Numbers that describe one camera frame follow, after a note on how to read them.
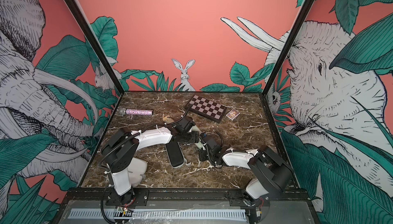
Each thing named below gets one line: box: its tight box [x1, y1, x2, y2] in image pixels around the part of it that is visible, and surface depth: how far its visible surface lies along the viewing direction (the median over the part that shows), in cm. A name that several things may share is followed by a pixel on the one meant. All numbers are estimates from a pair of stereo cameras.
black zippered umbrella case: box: [165, 135, 188, 169], surface depth 86 cm
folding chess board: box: [184, 94, 228, 123], surface depth 109 cm
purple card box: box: [225, 108, 241, 121], surface depth 109 cm
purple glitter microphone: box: [117, 107, 154, 116], surface depth 106 cm
